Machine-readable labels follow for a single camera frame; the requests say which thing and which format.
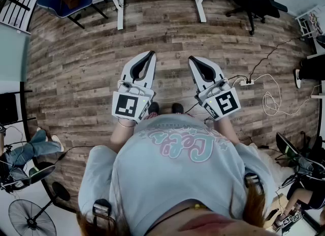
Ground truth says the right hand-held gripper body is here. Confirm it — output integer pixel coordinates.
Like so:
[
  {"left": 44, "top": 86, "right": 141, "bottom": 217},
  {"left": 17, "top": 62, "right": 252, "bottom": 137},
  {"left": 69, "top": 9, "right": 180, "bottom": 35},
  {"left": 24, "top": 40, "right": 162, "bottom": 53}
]
[{"left": 194, "top": 77, "right": 242, "bottom": 122}]

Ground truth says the black shoulder strap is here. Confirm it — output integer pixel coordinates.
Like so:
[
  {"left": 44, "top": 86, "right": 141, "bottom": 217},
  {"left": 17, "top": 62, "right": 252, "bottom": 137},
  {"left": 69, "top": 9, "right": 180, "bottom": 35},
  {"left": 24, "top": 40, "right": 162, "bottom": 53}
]
[
  {"left": 244, "top": 172, "right": 264, "bottom": 195},
  {"left": 91, "top": 198, "right": 112, "bottom": 221}
]

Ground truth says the black thin cable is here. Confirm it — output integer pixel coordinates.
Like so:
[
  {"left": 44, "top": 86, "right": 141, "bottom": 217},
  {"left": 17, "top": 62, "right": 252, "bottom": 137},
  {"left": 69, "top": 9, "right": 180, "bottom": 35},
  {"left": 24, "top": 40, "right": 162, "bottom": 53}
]
[{"left": 184, "top": 101, "right": 216, "bottom": 124}]

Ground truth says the white slatted rack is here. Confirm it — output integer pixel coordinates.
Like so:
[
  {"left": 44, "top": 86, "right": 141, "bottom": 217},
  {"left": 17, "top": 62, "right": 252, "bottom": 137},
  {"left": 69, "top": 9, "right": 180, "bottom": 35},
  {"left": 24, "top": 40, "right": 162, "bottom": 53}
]
[{"left": 0, "top": 0, "right": 39, "bottom": 35}]

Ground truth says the black metal frame rack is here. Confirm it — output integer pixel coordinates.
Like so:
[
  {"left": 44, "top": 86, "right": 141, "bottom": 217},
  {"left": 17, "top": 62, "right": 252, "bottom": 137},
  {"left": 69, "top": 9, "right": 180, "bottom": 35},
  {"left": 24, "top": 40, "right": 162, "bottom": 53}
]
[{"left": 0, "top": 89, "right": 34, "bottom": 129}]

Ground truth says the black and green bag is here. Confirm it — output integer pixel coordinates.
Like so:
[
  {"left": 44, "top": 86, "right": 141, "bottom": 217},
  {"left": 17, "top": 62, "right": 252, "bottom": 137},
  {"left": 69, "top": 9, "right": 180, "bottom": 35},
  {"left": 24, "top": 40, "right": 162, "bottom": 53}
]
[{"left": 29, "top": 165, "right": 57, "bottom": 185}]

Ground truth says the person's left forearm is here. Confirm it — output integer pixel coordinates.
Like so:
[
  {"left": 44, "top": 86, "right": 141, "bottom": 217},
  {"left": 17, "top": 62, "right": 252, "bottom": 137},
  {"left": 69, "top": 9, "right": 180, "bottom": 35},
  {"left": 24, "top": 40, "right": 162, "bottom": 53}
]
[{"left": 110, "top": 118, "right": 138, "bottom": 152}]

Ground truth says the person's light blue printed t-shirt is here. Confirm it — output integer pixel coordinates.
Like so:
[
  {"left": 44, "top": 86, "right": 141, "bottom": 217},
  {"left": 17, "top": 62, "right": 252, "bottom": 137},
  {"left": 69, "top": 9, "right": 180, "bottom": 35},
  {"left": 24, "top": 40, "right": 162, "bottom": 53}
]
[{"left": 78, "top": 114, "right": 277, "bottom": 233}]

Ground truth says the black pedestal floor fan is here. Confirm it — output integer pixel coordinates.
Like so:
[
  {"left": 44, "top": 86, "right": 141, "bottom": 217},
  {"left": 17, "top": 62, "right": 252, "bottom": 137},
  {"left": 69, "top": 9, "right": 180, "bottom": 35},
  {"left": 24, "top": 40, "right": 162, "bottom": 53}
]
[{"left": 9, "top": 181, "right": 71, "bottom": 236}]

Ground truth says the white standing desk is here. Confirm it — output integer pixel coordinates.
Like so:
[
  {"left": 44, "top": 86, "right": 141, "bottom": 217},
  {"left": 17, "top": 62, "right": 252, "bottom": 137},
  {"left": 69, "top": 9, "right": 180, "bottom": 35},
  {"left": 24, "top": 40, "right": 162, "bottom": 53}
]
[{"left": 76, "top": 0, "right": 244, "bottom": 30}]

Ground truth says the thin gold bangle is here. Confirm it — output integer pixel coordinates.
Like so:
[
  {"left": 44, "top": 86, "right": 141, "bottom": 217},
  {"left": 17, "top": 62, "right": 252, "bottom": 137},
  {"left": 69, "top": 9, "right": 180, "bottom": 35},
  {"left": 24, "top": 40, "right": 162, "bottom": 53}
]
[{"left": 118, "top": 119, "right": 137, "bottom": 129}]

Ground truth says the person's right forearm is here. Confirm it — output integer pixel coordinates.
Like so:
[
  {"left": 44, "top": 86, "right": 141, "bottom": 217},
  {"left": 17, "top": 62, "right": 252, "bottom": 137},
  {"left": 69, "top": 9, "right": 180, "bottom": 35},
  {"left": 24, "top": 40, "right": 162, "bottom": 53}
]
[{"left": 217, "top": 115, "right": 241, "bottom": 146}]

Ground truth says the blue chair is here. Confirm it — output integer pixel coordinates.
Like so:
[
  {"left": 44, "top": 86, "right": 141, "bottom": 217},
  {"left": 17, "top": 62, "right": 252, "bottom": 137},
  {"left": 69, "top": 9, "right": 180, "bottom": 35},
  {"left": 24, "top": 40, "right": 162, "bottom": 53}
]
[{"left": 37, "top": 0, "right": 109, "bottom": 29}]

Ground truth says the person's head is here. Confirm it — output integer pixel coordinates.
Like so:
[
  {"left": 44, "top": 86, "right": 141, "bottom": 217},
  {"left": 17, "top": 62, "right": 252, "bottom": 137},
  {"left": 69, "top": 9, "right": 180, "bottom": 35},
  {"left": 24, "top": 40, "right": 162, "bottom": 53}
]
[{"left": 147, "top": 201, "right": 257, "bottom": 236}]

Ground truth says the white wire shelf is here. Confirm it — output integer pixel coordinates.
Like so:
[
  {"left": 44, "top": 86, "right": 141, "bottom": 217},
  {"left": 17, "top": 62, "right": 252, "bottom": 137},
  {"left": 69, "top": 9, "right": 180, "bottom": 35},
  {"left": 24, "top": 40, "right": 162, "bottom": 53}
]
[{"left": 296, "top": 5, "right": 325, "bottom": 39}]

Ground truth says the black floor cable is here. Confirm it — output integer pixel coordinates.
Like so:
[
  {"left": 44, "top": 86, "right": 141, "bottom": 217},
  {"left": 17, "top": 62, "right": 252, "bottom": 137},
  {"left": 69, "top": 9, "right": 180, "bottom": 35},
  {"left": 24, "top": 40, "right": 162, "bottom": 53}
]
[{"left": 250, "top": 37, "right": 305, "bottom": 81}]

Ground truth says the black floor bag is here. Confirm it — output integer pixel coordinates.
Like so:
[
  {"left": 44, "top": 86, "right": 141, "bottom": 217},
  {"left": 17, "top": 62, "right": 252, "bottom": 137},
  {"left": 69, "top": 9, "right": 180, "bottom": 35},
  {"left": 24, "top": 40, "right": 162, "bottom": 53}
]
[{"left": 276, "top": 131, "right": 302, "bottom": 161}]

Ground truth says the white floor cable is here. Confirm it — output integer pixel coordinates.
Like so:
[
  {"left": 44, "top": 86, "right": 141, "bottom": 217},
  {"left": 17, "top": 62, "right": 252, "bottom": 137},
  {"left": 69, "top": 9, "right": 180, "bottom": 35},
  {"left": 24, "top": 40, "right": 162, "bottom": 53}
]
[{"left": 253, "top": 74, "right": 321, "bottom": 117}]

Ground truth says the person's black left shoe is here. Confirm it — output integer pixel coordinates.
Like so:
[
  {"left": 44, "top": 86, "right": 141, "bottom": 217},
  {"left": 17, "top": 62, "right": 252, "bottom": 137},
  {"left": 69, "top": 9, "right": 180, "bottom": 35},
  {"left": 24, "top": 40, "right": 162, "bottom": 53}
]
[{"left": 148, "top": 102, "right": 160, "bottom": 116}]

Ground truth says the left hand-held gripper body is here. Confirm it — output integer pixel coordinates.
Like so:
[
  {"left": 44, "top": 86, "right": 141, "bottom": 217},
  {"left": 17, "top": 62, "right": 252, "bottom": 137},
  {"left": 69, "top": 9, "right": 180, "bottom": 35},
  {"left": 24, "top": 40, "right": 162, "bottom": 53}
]
[{"left": 111, "top": 79, "right": 155, "bottom": 125}]

